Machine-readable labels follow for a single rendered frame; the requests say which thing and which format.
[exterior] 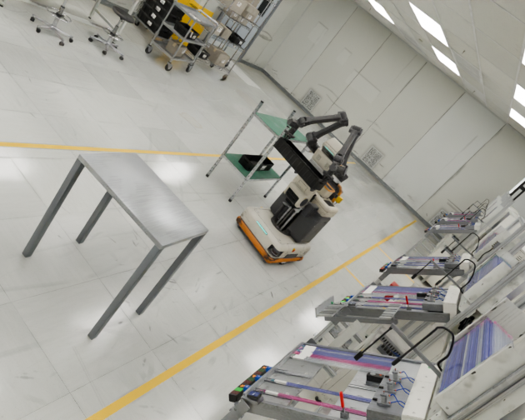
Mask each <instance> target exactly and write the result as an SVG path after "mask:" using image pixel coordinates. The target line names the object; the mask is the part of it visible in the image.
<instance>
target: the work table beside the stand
mask: <svg viewBox="0 0 525 420"><path fill-rule="evenodd" d="M84 167H86V168H87V170H88V171H89V172H90V173H91V174H92V175H93V176H94V177H95V178H96V179H97V180H98V181H99V182H100V183H101V185H102V186H103V187H104V188H105V189H106V190H107V191H106V193H105V194H104V196H103V198H102V200H101V201H100V203H99V204H98V205H97V207H96V209H95V210H94V212H93V213H92V215H91V217H90V218H89V219H88V221H87V223H86V224H85V226H84V228H83V229H82V231H81V232H80V233H79V235H78V236H77V239H76V241H77V243H78V244H80V243H84V241H85V239H86V238H87V236H88V234H89V233H90V232H91V231H92V229H93V227H94V226H95V224H96V223H97V221H98V219H99V218H100V217H101V215H102V214H103V212H104V210H105V209H106V207H107V206H108V204H109V203H110V201H111V200H112V198H114V199H115V200H116V202H117V203H118V204H119V205H120V206H121V207H122V209H123V210H124V211H125V212H126V213H127V214H128V215H129V216H130V218H131V219H132V220H133V221H134V222H135V223H136V224H137V225H138V226H139V227H140V228H141V229H142V230H143V231H144V233H145V234H146V235H147V236H148V237H149V238H150V239H151V241H152V242H153V243H154V244H155V245H154V246H153V247H152V249H151V250H150V252H149V253H148V254H147V256H146V257H145V258H144V259H143V260H142V262H141V263H140V265H139V266H138V268H137V269H136V271H135V272H134V273H133V275H132V276H131V277H130V278H129V279H128V281H127V282H126V284H125V285H124V286H123V288H122V289H121V291H120V292H119V293H118V295H117V296H116V297H115V298H114V300H113V301H112V303H111V304H110V305H109V307H108V308H107V310H106V311H105V312H104V314H103V315H102V316H101V317H100V318H99V320H98V321H97V323H96V324H95V325H94V327H93V328H92V330H91V331H90V333H89V334H88V336H89V338H90V339H91V340H93V339H94V338H96V337H97V336H98V335H99V333H100V332H101V331H102V330H103V329H104V327H105V326H106V325H107V323H108V322H109V320H110V319H111V318H112V317H113V315H114V314H115V312H116V311H117V310H118V309H119V308H120V306H121V305H122V304H123V302H124V301H125V299H126V298H127V297H128V295H129V294H130V293H131V291H132V290H133V289H134V288H135V287H136V285H137V284H138V282H139V281H140V280H141V278H142V277H143V275H144V274H145V273H146V271H147V270H148V269H149V268H150V267H151V266H152V264H153V263H154V261H155V260H156V259H157V257H158V256H159V254H160V253H161V252H162V250H163V249H164V248H167V247H170V246H172V245H175V244H178V243H182V242H185V241H187V240H189V239H192V240H191V241H190V242H189V243H188V245H187V246H186V247H185V248H184V249H183V250H182V252H181V253H180V254H179V256H178V257H177V259H176V260H175V261H174V262H173V264H172V265H171V266H170V268H169V269H168V270H167V271H166V272H165V273H164V275H163V276H162V277H161V279H160V280H159V281H158V283H157V284H156V285H155V287H154V288H153V289H152V291H151V292H150V293H149V294H148V295H147V296H146V298H145V299H144V300H143V302H142V303H141V304H140V306H139V307H138V308H137V310H136V313H137V314H138V315H141V314H143V313H144V312H145V310H146V309H147V308H148V306H149V305H150V304H151V302H152V301H153V300H154V298H155V297H156V296H157V295H158V294H159V293H160V292H161V290H162V289H163V288H164V286H165V285H166V284H167V283H168V281H169V280H170V279H171V277H172V276H173V275H174V273H175V272H176V271H177V270H178V269H179V268H180V267H181V265H182V264H183V263H184V261H185V260H186V259H187V258H188V256H189V255H190V254H191V252H192V251H193V250H194V248H195V247H196V246H197V245H198V244H199V243H200V241H201V240H202V239H203V237H204V236H205V235H206V234H207V232H208V231H209V230H208V229H207V228H206V227H205V226H204V225H203V224H202V223H201V222H200V221H199V219H198V218H197V217H196V216H195V215H194V214H193V213H192V212H191V211H190V210H189V209H188V208H187V207H186V205H185V204H184V203H183V202H182V201H181V200H180V199H179V198H178V197H177V196H176V195H175V194H174V193H173V191H172V190H171V189H170V188H169V187H168V186H167V185H166V184H165V183H164V182H163V181H162V180H161V179H160V178H159V176H158V175H157V174H156V173H155V172H154V171H153V170H152V169H151V168H150V167H149V166H148V165H147V164H146V163H145V162H144V161H143V160H142V159H141V158H140V157H139V156H138V155H137V154H136V153H135V152H116V153H81V154H79V155H78V157H77V160H76V161H75V163H74V164H73V165H72V168H71V170H70V171H69V173H68V175H67V176H66V178H65V180H64V181H63V183H62V185H61V187H60V188H59V190H58V191H57V194H56V195H55V197H54V199H53V200H52V202H51V204H50V206H49V207H48V209H47V211H46V212H45V214H44V216H43V217H42V220H41V221H40V223H39V224H38V226H37V228H36V230H35V231H34V233H33V235H32V236H31V238H30V240H29V242H28V243H27V246H26V247H25V248H24V250H23V252H22V255H23V256H24V257H25V258H28V257H31V256H32V255H33V252H34V251H35V249H36V247H37V246H38V244H39V243H40V241H41V239H42V238H43V235H44V234H45V232H46V231H47V229H48V227H49V225H50V224H51V222H52V220H53V219H54V217H55V216H56V214H57V212H58V210H59V208H60V207H61V206H62V204H63V202H64V200H65V199H66V197H67V195H68V194H69V192H70V191H71V189H72V187H73V185H74V183H75V182H76V181H77V179H78V177H79V175H80V173H81V172H82V170H83V169H84Z"/></svg>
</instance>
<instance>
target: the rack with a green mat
mask: <svg viewBox="0 0 525 420"><path fill-rule="evenodd" d="M263 103H264V101H262V100H261V102H260V103H259V104H258V105H257V106H256V108H255V109H254V110H253V112H252V114H251V115H250V116H249V118H248V119H247V121H246V122H245V123H244V124H243V125H242V127H241V128H240V129H239V131H238V132H237V134H236V135H235V136H234V138H233V139H232V141H231V142H230V143H229V144H228V145H227V147H226V148H225V150H224V151H223V152H222V154H221V155H220V157H219V158H218V159H217V161H216V162H215V163H214V164H213V165H212V167H211V169H210V170H209V171H208V173H207V174H206V177H209V176H210V174H211V173H212V171H213V170H214V168H215V167H216V166H217V165H218V164H219V162H220V161H221V160H222V158H225V159H226V161H227V162H228V163H229V164H230V165H231V166H232V167H233V168H234V169H235V170H236V171H237V172H238V174H239V175H240V176H241V177H242V178H243V179H244V181H243V182H242V183H241V185H240V186H239V187H238V188H237V190H236V191H235V193H234V194H233V195H232V196H231V197H230V198H229V199H228V201H229V202H231V201H232V200H233V199H234V198H235V197H236V195H237V194H238V193H239V191H240V190H241V189H242V187H243V186H244V185H245V183H246V182H251V181H271V180H277V181H276V182H275V183H274V184H273V185H272V186H271V188H270V189H269V190H268V191H267V193H266V194H265V195H264V197H265V198H266V197H267V196H268V194H269V193H270V192H271V191H272V190H273V189H274V188H275V186H276V185H277V184H278V183H279V182H280V180H281V179H282V178H283V177H284V175H285V174H286V173H287V172H288V170H289V169H290V168H291V165H289V166H288V167H287V169H286V170H285V171H284V172H283V173H282V175H281V176H279V175H278V174H277V173H276V172H275V171H274V170H273V169H272V168H270V170H269V171H256V170H257V169H258V167H259V166H260V165H261V164H262V162H263V161H264V160H265V158H266V157H267V156H268V154H269V153H270V152H271V151H272V150H273V149H274V146H273V145H274V144H275V142H276V141H277V140H278V139H279V138H280V137H283V138H284V135H285V132H284V131H285V129H287V130H289V129H290V128H291V127H290V126H288V125H287V121H288V119H291V118H292V116H293V115H294V114H295V112H296V111H295V110H293V111H292V113H291V114H290V116H289V117H288V118H287V119H283V118H280V117H274V116H270V115H267V114H263V113H260V112H257V111H258V109H259V108H260V107H261V106H262V105H263ZM253 117H255V118H256V119H258V120H259V121H260V122H261V123H262V124H263V125H264V126H265V127H266V128H267V129H268V130H269V131H270V132H271V133H272V134H273V135H274V136H273V137H272V139H271V140H270V141H269V142H268V144H267V145H266V146H265V148H264V149H263V150H262V151H261V152H260V153H259V155H263V154H264V152H265V151H266V150H267V148H268V147H269V146H270V144H271V143H272V142H273V140H274V139H275V138H277V139H276V141H275V142H274V143H273V144H272V146H271V147H270V148H269V149H268V150H267V152H266V153H265V154H264V155H263V157H262V158H261V159H260V161H259V162H258V163H257V165H256V166H255V167H254V168H253V170H252V171H247V170H246V169H245V168H244V167H243V166H242V165H241V164H240V163H239V162H238V161H239V159H240V158H241V157H242V154H234V153H227V151H228V150H229V148H230V147H231V146H232V145H233V144H234V142H235V141H236V140H237V138H238V137H239V135H240V134H241V133H242V131H243V130H244V128H245V127H246V126H247V125H248V124H249V122H250V121H251V120H252V118H253ZM293 135H294V136H295V138H294V139H292V138H291V139H288V140H290V141H291V142H292V143H304V144H306V143H307V140H306V137H305V136H304V135H303V134H302V133H301V132H299V131H298V130H297V131H296V132H295V133H294V134H293Z"/></svg>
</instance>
